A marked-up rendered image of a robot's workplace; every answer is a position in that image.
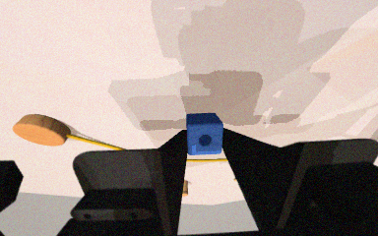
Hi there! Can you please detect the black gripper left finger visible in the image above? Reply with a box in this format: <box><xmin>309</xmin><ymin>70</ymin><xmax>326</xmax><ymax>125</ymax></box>
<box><xmin>72</xmin><ymin>130</ymin><xmax>187</xmax><ymax>235</ymax></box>

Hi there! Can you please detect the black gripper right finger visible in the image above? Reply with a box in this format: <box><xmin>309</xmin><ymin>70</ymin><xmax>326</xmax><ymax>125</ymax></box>
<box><xmin>222</xmin><ymin>128</ymin><xmax>378</xmax><ymax>231</ymax></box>

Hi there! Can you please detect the small orange and brown cylinder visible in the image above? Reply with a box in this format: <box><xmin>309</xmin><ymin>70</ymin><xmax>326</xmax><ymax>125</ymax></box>
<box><xmin>182</xmin><ymin>180</ymin><xmax>188</xmax><ymax>197</ymax></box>

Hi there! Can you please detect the round wooden button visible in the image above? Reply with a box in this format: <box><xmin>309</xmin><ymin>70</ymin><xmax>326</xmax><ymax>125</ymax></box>
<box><xmin>12</xmin><ymin>114</ymin><xmax>71</xmax><ymax>146</ymax></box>

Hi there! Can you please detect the blue block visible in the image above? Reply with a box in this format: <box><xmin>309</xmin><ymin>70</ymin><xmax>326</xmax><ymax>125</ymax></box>
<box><xmin>186</xmin><ymin>113</ymin><xmax>223</xmax><ymax>155</ymax></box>

